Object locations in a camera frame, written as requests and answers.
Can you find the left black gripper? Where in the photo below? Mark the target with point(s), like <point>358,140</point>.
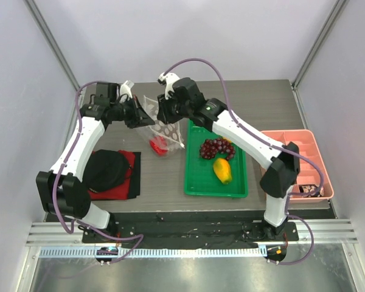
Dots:
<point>140,117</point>

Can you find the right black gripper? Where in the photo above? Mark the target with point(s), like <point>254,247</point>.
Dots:
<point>163,110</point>

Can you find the red fake pepper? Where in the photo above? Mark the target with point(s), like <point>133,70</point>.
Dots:
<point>159,145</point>

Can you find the clear dotted zip bag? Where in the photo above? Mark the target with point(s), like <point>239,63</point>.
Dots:
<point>170,132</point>

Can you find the purple fake grapes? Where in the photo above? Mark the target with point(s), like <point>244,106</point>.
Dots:
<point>211,147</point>

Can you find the orange green fake mango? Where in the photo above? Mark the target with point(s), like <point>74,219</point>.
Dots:
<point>222,170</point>

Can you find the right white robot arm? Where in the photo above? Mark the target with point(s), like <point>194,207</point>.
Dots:
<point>279,161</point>

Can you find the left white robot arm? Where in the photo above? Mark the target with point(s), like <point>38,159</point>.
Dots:
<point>61,189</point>

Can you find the black cap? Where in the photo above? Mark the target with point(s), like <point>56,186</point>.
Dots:
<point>105,170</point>

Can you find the red folded cloth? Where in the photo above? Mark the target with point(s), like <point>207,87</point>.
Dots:
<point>131,188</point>

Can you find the green plastic tray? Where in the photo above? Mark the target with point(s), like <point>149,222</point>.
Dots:
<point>200,179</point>

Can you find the pink compartment organizer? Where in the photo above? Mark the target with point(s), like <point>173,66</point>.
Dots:
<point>308,148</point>

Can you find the patterned roll in organizer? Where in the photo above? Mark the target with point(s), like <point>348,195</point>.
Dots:
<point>310,191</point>

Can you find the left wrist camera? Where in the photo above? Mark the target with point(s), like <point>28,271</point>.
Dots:
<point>125,93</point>

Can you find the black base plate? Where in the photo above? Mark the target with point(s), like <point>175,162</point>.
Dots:
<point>189,216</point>

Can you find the white slotted cable duct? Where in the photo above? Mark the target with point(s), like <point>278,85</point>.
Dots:
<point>109,252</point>

